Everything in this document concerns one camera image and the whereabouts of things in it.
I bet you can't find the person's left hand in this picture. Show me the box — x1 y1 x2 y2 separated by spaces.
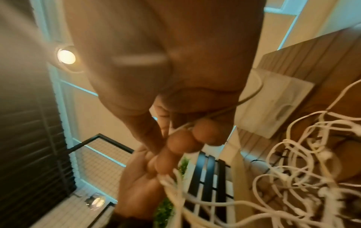
117 145 181 221

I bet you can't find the person's right hand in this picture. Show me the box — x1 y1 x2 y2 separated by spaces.
63 0 267 175

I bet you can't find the white drawer organizer box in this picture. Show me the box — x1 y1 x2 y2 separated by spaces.
234 68 315 139

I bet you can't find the round ceiling lamp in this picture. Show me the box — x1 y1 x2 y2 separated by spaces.
52 43 85 74
84 193 106 211

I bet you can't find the beige roller blind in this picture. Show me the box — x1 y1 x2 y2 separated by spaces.
59 81 158 168

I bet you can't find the dark slatted blind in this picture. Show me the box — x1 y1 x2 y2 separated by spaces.
0 0 77 228

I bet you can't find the wooden slatted table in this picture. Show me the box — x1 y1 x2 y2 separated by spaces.
225 25 361 228

